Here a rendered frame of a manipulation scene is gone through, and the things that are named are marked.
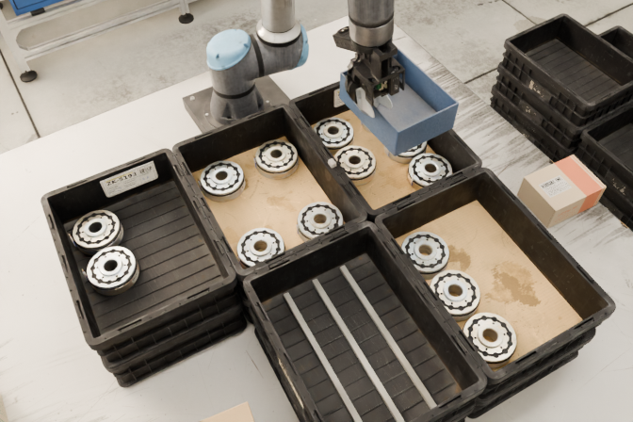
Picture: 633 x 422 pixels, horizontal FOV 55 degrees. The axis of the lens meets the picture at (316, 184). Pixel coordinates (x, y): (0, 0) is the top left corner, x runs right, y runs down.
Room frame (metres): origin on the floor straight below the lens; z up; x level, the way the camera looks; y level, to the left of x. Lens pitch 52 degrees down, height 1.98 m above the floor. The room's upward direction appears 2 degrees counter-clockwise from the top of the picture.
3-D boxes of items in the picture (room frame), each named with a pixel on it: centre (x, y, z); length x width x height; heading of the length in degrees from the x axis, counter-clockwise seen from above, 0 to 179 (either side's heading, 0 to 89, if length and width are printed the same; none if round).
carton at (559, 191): (0.94, -0.62, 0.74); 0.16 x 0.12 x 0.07; 116
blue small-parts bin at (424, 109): (0.91, -0.17, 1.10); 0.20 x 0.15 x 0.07; 31
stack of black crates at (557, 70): (1.62, -0.90, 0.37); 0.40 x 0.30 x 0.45; 30
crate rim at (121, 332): (0.71, 0.38, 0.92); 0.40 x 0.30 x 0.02; 27
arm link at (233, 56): (1.27, 0.21, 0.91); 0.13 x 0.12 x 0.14; 111
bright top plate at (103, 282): (0.68, 0.44, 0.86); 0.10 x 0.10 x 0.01
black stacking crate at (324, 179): (0.85, 0.11, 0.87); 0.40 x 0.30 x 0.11; 27
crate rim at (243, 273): (0.85, 0.11, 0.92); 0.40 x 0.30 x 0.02; 27
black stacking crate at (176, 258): (0.71, 0.38, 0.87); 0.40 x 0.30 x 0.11; 27
